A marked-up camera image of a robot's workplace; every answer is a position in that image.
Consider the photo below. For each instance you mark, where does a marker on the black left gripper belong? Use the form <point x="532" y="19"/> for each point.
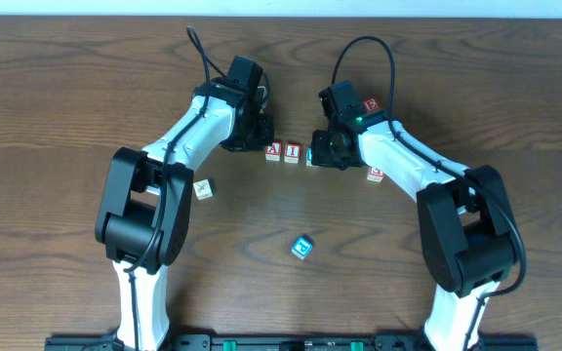
<point x="255" y="138"/>

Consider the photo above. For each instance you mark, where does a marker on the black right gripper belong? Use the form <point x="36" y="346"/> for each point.
<point x="323" y="152"/>

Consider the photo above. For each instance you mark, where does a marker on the red letter A block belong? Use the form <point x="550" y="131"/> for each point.
<point x="273" y="151"/>

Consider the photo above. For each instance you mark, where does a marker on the blue question mark block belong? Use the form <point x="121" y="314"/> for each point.
<point x="309" y="157"/>

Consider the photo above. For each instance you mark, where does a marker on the red letter I block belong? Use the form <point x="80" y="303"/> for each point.
<point x="292" y="153"/>

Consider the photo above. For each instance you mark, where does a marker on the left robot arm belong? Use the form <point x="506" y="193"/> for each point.
<point x="145" y="207"/>

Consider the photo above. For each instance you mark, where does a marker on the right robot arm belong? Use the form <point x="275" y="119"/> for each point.
<point x="469" y="238"/>

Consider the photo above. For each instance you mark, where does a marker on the red number 3 block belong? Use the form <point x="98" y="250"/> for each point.
<point x="375" y="175"/>

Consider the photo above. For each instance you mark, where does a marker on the red letter E block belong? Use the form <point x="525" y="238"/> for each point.
<point x="371" y="104"/>

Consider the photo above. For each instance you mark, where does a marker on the plain wooden picture block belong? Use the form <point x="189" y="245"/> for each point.
<point x="204" y="189"/>

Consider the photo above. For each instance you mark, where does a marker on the blue tilted letter block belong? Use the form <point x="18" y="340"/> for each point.
<point x="302" y="247"/>

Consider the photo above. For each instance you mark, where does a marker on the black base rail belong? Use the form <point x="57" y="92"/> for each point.
<point x="204" y="342"/>

